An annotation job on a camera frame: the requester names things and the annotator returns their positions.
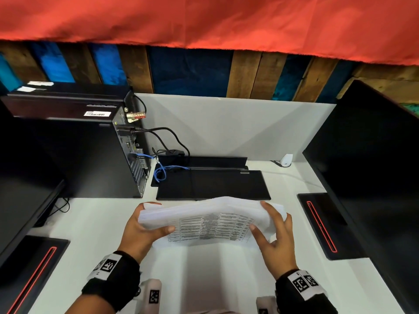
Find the black wristband with marker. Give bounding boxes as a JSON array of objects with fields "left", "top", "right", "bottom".
[
  {"left": 275, "top": 269, "right": 338, "bottom": 314},
  {"left": 81, "top": 251, "right": 141, "bottom": 303}
]

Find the person's left hand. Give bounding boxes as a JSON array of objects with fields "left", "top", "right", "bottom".
[{"left": 118, "top": 202, "right": 176, "bottom": 264}]

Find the black power cable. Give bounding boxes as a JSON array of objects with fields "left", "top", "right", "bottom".
[{"left": 117, "top": 126, "right": 191, "bottom": 157}]

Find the person's right hand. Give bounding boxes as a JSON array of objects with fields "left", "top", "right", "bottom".
[{"left": 249, "top": 201, "right": 299, "bottom": 280}]

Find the red cloth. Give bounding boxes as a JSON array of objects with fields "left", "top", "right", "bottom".
[{"left": 0, "top": 0, "right": 419, "bottom": 66}]

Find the black monitor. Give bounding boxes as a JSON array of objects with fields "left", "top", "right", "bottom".
[
  {"left": 302, "top": 80, "right": 419, "bottom": 314},
  {"left": 0, "top": 103, "right": 66, "bottom": 268}
]

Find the stack of white papers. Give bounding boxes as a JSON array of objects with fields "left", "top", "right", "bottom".
[{"left": 137, "top": 196, "right": 288, "bottom": 248}]

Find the black slim box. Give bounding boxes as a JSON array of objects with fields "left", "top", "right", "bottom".
[{"left": 157, "top": 155, "right": 249, "bottom": 171}]

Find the person's left forearm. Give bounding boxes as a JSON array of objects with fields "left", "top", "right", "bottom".
[{"left": 65, "top": 292, "right": 116, "bottom": 314}]

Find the black right wristband with marker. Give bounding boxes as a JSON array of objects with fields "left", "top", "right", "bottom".
[{"left": 275, "top": 269, "right": 338, "bottom": 314}]

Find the white desk divider panel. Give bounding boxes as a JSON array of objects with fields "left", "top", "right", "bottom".
[{"left": 134, "top": 93, "right": 337, "bottom": 162}]

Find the blue network cable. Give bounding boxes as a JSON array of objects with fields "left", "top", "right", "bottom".
[{"left": 131, "top": 153, "right": 189, "bottom": 184}]

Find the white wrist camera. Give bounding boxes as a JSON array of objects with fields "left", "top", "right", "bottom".
[
  {"left": 256, "top": 296, "right": 277, "bottom": 314},
  {"left": 139, "top": 278, "right": 162, "bottom": 305}
]

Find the black monitor base red stripe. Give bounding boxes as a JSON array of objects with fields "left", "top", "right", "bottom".
[
  {"left": 297, "top": 192, "right": 368, "bottom": 261},
  {"left": 0, "top": 235, "right": 70, "bottom": 314}
]

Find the brass cable lock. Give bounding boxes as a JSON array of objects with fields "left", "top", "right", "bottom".
[{"left": 124, "top": 107, "right": 147, "bottom": 124}]

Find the black monitor cable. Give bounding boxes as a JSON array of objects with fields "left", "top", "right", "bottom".
[{"left": 48, "top": 197, "right": 70, "bottom": 215}]

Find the black left wristband with marker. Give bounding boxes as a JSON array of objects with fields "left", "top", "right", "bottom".
[{"left": 81, "top": 251, "right": 141, "bottom": 303}]

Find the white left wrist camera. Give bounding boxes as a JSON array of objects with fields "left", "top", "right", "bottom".
[{"left": 139, "top": 278, "right": 162, "bottom": 305}]

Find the black desktop computer tower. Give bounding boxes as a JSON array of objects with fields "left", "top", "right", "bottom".
[{"left": 0, "top": 82, "right": 151, "bottom": 199}]

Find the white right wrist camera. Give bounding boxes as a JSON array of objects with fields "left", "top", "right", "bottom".
[{"left": 256, "top": 296, "right": 277, "bottom": 314}]

